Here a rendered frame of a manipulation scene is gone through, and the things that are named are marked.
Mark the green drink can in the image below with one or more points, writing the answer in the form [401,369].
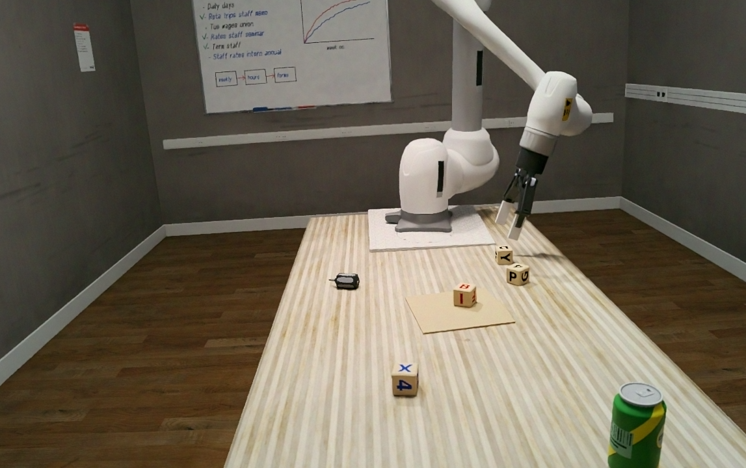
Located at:
[637,427]

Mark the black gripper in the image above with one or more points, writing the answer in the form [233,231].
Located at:
[530,164]

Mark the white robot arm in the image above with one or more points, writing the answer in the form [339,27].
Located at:
[428,174]

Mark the tan square mat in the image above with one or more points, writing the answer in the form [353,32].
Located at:
[435,313]

